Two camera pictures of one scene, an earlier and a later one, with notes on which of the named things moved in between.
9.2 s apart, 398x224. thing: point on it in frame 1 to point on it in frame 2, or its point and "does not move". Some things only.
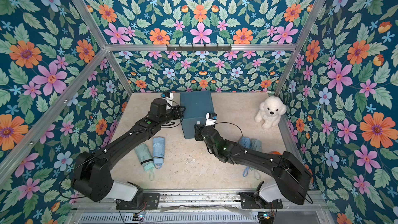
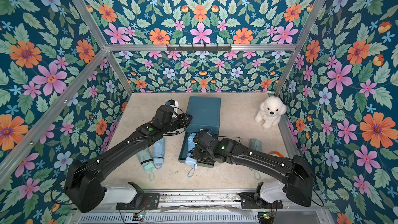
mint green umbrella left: x=144 y=156 does not move
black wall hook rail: x=199 y=48 does not move
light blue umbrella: x=158 y=148 does not move
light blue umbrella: x=245 y=141 to x=189 y=161
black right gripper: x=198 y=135 to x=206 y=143
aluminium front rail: x=203 y=207 does not move
